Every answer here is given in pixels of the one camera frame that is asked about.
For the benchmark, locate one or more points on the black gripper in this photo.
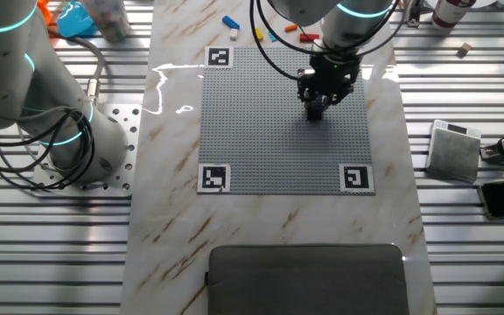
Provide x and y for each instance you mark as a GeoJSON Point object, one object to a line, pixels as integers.
{"type": "Point", "coordinates": [335, 67]}

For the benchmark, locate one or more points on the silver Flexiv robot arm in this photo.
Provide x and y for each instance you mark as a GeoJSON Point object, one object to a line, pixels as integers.
{"type": "Point", "coordinates": [7, 65]}

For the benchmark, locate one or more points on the red Lego brick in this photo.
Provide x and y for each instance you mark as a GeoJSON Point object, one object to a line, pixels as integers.
{"type": "Point", "coordinates": [308, 38]}

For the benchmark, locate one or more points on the grey Lego baseplate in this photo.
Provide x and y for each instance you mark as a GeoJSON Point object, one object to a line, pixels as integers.
{"type": "Point", "coordinates": [278, 144]}

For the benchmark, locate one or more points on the orange Lego brick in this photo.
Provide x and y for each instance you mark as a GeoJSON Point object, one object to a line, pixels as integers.
{"type": "Point", "coordinates": [291, 28]}

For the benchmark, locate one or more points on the cyan Lego brick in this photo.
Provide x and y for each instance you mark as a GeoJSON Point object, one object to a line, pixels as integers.
{"type": "Point", "coordinates": [272, 37]}

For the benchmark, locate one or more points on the yellow Lego brick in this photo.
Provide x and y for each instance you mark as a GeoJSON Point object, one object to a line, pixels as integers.
{"type": "Point", "coordinates": [259, 35]}

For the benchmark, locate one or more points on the white Lego brick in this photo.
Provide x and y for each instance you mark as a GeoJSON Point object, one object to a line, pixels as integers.
{"type": "Point", "coordinates": [233, 34]}

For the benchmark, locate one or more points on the blue Lego brick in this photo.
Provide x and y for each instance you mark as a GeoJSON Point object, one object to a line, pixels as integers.
{"type": "Point", "coordinates": [231, 22]}

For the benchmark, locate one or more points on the black white ArUco marker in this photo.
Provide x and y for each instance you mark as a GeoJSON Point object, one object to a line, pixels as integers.
{"type": "Point", "coordinates": [356, 178]}
{"type": "Point", "coordinates": [213, 178]}
{"type": "Point", "coordinates": [219, 57]}

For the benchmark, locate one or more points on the silver digital scale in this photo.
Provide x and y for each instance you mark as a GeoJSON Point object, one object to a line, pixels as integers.
{"type": "Point", "coordinates": [453, 153]}

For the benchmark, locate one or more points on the small wooden block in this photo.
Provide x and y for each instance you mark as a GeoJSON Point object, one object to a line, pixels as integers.
{"type": "Point", "coordinates": [464, 49]}

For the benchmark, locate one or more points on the red white bottle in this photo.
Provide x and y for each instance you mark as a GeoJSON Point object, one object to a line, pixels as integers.
{"type": "Point", "coordinates": [451, 13]}

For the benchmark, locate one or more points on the grey fabric pad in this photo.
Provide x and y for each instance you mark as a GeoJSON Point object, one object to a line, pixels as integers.
{"type": "Point", "coordinates": [309, 284]}

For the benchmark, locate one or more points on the clear plastic cup with bricks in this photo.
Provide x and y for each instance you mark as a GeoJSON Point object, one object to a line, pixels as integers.
{"type": "Point", "coordinates": [107, 22]}

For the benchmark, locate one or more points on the grey metal bracket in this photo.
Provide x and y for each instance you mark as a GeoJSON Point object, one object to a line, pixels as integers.
{"type": "Point", "coordinates": [414, 15]}

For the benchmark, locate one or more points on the perforated metal robot base plate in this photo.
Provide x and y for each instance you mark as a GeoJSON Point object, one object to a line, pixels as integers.
{"type": "Point", "coordinates": [125, 131]}

